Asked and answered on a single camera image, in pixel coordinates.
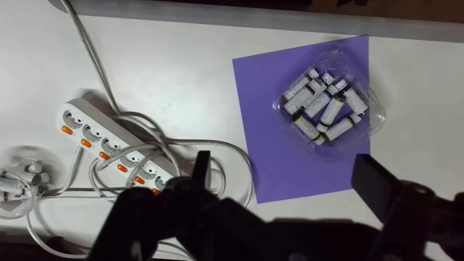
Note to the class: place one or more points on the white power strip orange switches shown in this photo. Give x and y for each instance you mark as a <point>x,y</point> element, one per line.
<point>113,147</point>

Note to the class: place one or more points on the purple paper sheet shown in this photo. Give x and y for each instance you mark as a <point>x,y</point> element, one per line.
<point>270,121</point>

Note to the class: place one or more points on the clear plastic bowl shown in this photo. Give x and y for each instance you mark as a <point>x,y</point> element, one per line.
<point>29,160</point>

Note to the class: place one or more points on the clear plastic clamshell box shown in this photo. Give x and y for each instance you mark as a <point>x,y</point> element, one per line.
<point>371,118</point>

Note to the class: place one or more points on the white cylinder battery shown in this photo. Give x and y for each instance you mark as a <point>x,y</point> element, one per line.
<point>328,79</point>
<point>355,101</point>
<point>332,111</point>
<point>338,86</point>
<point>302,101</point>
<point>305,127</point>
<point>296,89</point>
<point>339,128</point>
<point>318,105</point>

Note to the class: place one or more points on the grey table edge rail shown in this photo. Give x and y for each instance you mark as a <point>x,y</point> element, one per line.
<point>241,16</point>

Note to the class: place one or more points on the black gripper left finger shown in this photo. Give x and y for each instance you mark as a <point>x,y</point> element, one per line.
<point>202,167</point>

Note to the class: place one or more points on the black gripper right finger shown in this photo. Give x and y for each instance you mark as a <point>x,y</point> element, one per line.
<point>374,179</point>

